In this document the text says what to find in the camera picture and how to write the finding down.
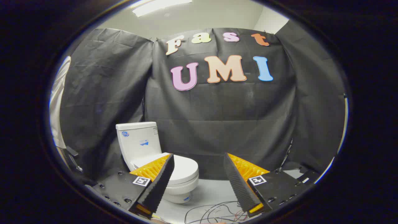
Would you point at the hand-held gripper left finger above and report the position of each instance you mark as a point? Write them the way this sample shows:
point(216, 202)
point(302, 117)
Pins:
point(158, 186)

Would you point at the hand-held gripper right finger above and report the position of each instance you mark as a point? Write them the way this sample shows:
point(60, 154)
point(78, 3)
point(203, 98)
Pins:
point(239, 186)

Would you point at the white toilet lid black knob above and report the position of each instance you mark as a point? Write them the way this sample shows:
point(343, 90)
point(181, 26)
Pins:
point(185, 169)

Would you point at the white ceramic toilet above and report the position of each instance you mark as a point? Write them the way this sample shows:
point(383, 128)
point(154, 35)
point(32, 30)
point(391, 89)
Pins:
point(140, 140)

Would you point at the black backdrop cloth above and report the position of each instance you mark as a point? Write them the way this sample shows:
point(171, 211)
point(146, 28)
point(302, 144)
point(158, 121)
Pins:
point(217, 118)

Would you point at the black flat panel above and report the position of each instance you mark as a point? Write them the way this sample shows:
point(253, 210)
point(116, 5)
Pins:
point(311, 177)

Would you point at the black stand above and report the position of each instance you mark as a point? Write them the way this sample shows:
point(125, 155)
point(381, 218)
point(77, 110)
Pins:
point(72, 152)

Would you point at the white hanging cloth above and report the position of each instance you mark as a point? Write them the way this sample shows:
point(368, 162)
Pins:
point(57, 102)

